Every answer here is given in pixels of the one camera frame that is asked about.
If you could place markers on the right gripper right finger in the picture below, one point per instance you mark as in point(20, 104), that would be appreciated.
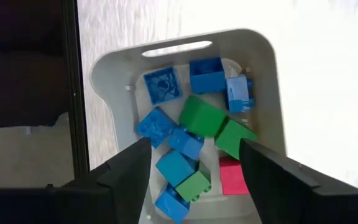
point(275, 193)

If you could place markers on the small teal blue brick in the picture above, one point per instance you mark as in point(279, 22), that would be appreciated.
point(176, 167)

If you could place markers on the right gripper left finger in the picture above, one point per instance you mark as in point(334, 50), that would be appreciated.
point(129, 180)

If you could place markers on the small green brick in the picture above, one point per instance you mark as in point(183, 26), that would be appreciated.
point(194, 185)
point(233, 137)
point(202, 115)

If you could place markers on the small red brick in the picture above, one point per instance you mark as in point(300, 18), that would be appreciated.
point(232, 175)

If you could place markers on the black metal table frame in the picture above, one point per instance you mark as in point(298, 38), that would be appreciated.
point(76, 93)

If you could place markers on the white plastic bin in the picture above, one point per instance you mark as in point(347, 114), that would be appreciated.
point(110, 71)

